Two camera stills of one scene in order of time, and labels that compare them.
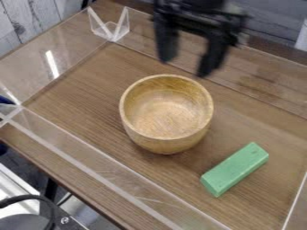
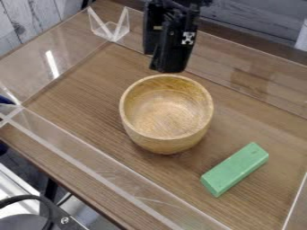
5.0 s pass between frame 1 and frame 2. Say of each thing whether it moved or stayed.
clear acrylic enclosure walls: stayed
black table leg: stayed
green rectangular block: stayed
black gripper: moved
